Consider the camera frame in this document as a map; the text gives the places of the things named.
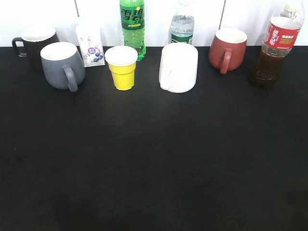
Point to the black ceramic mug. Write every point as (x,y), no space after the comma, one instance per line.
(34,39)

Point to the cola bottle red label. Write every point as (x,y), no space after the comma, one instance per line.
(284,26)

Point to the yellow paper cup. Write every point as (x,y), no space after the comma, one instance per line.
(122,64)

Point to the green sprite bottle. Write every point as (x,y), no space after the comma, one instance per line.
(133,25)

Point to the white ceramic mug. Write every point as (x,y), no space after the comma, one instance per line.
(178,67)

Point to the clear water bottle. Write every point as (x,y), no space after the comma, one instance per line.
(182,23)

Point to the red-brown ceramic mug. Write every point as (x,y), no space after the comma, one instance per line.
(227,49)

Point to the grey ceramic mug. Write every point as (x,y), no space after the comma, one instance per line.
(62,66)

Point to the white blueberry milk carton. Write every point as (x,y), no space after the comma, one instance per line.
(90,43)

